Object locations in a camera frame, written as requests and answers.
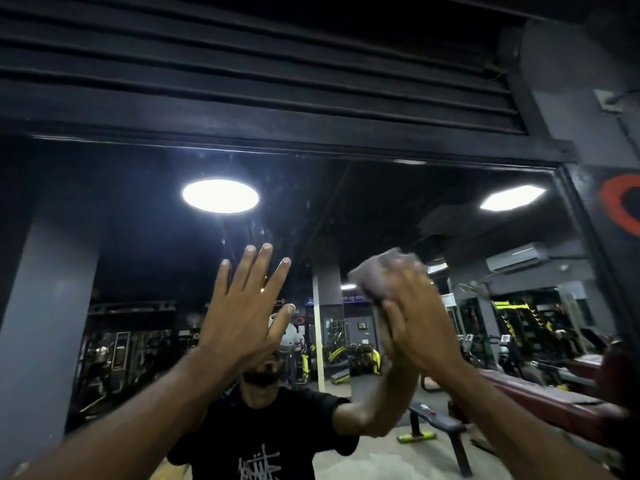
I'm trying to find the hexagonal ceiling light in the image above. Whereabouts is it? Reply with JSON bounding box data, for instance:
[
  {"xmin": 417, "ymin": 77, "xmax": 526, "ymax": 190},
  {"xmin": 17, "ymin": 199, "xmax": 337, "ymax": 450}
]
[{"xmin": 479, "ymin": 184, "xmax": 547, "ymax": 212}]

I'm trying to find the grey pillar with white edge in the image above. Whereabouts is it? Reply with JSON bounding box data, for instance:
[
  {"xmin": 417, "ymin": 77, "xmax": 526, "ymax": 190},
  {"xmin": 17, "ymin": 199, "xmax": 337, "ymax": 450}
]
[{"xmin": 311, "ymin": 265, "xmax": 354, "ymax": 395}]

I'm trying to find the white air conditioner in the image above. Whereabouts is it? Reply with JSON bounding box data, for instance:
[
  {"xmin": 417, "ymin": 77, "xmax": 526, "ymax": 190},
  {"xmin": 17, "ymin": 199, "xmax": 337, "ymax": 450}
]
[{"xmin": 485, "ymin": 242, "xmax": 551, "ymax": 275}]

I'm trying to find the black flat workout bench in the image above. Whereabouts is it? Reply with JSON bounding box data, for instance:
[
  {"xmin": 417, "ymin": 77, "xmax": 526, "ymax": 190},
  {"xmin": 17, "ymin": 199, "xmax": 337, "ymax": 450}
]
[{"xmin": 397, "ymin": 402, "xmax": 474, "ymax": 478}]

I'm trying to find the yellow and black gym machine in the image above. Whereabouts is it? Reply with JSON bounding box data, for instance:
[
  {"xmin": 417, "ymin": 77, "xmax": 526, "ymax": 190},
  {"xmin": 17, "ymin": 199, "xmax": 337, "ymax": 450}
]
[
  {"xmin": 327, "ymin": 342, "xmax": 382, "ymax": 385},
  {"xmin": 492, "ymin": 299, "xmax": 568, "ymax": 375}
]

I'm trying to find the large wall mirror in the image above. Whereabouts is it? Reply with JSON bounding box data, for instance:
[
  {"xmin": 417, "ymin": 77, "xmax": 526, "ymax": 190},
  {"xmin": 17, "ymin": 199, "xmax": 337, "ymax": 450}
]
[{"xmin": 0, "ymin": 136, "xmax": 632, "ymax": 480}]

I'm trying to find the person's left hand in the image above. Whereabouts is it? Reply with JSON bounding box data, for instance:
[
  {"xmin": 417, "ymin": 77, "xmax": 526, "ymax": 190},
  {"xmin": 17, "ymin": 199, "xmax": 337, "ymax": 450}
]
[{"xmin": 199, "ymin": 243, "xmax": 297, "ymax": 371}]

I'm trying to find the round ceiling light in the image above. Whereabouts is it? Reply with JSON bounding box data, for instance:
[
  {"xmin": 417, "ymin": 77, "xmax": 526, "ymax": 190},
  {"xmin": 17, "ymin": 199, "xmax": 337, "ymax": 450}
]
[{"xmin": 181, "ymin": 179, "xmax": 260, "ymax": 214}]

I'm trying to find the red padded bench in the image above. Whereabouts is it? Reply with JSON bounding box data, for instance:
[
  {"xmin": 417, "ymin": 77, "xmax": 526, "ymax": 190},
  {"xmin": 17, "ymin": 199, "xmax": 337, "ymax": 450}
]
[{"xmin": 447, "ymin": 367, "xmax": 632, "ymax": 446}]

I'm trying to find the person's right forearm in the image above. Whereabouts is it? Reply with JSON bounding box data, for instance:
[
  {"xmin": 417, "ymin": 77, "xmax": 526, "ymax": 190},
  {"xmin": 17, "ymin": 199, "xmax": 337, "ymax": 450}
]
[{"xmin": 439, "ymin": 361, "xmax": 618, "ymax": 480}]

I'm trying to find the black slatted shutter panel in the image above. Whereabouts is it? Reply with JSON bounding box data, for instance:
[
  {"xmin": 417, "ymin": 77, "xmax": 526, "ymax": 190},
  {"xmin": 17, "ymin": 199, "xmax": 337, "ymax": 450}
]
[{"xmin": 0, "ymin": 0, "xmax": 576, "ymax": 166}]

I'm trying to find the grey cleaning cloth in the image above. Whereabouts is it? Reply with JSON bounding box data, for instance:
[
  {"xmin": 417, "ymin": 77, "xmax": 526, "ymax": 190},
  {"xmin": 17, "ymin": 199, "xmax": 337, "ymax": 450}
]
[{"xmin": 348, "ymin": 247, "xmax": 428, "ymax": 303}]

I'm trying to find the person's right hand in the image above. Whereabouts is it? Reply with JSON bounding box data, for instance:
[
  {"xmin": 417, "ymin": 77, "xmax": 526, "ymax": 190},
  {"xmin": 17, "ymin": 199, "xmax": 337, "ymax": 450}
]
[{"xmin": 377, "ymin": 257, "xmax": 467, "ymax": 378}]

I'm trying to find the person's left forearm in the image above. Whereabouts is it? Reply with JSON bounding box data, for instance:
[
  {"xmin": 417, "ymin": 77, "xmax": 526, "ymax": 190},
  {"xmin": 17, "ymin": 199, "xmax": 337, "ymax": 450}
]
[{"xmin": 0, "ymin": 345, "xmax": 241, "ymax": 480}]

